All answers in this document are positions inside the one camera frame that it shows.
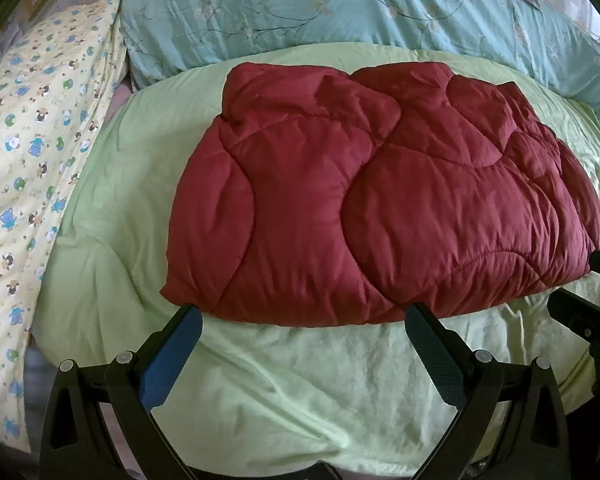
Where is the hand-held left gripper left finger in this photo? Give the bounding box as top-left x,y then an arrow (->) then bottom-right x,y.
39,304 -> 216,480

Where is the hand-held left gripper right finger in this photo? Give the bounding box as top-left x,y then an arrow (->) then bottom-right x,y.
404,302 -> 573,480

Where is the dark red quilted coat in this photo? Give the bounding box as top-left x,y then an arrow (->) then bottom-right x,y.
160,61 -> 600,328

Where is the light green blanket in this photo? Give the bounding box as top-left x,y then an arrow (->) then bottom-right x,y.
30,42 -> 600,466

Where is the yellow animal print pillow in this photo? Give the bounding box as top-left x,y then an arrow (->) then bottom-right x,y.
0,0 -> 128,456

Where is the light blue floral quilt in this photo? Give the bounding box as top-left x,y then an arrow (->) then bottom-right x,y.
120,0 -> 600,148

